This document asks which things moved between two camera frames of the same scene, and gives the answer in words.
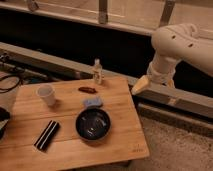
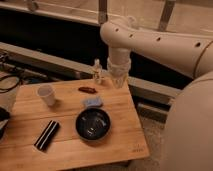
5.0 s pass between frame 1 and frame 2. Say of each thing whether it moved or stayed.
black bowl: stayed
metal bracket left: stayed
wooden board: stayed
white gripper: moved
